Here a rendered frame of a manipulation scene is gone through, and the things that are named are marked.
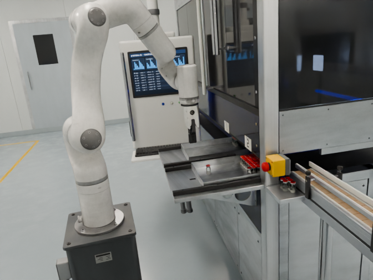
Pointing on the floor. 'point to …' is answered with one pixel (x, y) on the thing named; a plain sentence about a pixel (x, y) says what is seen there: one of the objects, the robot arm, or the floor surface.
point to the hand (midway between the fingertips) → (192, 138)
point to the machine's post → (268, 129)
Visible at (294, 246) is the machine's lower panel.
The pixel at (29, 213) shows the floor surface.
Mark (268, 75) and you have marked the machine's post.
